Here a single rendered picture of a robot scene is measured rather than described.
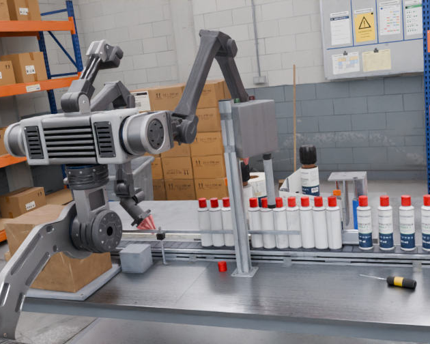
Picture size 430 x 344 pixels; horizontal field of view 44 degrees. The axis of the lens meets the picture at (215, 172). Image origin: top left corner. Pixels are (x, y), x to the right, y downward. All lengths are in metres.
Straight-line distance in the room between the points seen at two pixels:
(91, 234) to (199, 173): 4.00
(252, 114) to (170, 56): 5.52
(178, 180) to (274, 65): 1.97
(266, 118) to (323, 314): 0.72
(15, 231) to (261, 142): 1.01
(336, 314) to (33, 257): 0.95
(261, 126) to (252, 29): 4.94
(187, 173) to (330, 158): 1.91
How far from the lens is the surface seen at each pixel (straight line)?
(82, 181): 1.74
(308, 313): 1.77
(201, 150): 5.63
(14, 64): 6.29
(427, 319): 1.74
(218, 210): 2.19
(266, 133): 1.97
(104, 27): 8.01
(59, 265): 2.11
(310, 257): 2.11
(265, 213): 2.11
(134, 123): 1.59
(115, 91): 2.29
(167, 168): 5.86
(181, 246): 2.31
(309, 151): 2.62
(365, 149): 6.58
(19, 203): 6.11
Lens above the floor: 1.66
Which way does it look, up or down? 12 degrees down
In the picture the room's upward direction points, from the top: 7 degrees counter-clockwise
